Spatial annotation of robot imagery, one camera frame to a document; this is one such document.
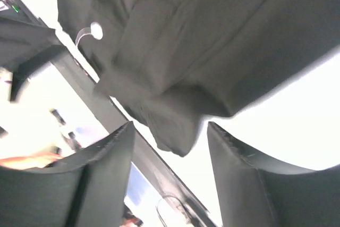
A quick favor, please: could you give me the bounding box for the black long sleeve shirt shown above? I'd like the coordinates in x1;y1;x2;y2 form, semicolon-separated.
57;0;339;157

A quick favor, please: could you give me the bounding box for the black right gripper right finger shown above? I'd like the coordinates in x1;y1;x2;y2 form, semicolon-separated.
207;122;339;226

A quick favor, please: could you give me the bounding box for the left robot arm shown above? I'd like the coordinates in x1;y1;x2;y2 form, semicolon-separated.
1;17;67;102

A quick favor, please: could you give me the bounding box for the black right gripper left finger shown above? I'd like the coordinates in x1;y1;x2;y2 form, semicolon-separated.
1;122;135;226

